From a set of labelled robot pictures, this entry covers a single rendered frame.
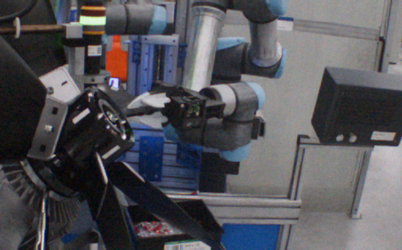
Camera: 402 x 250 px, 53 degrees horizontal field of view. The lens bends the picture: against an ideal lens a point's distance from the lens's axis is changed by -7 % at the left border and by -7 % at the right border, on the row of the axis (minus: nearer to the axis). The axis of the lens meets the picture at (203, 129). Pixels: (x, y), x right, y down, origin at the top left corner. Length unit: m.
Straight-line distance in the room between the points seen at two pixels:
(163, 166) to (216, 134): 0.58
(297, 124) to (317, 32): 0.60
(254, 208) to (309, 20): 1.63
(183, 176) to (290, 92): 1.28
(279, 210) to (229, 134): 0.34
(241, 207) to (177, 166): 0.43
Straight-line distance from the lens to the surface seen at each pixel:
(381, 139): 1.30
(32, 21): 0.78
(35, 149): 0.62
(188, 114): 0.91
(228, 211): 1.26
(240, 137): 1.05
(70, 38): 0.73
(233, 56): 1.50
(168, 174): 1.62
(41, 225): 0.61
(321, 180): 3.00
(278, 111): 2.73
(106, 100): 0.73
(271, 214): 1.29
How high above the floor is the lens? 1.43
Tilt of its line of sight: 18 degrees down
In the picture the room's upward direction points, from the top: 5 degrees clockwise
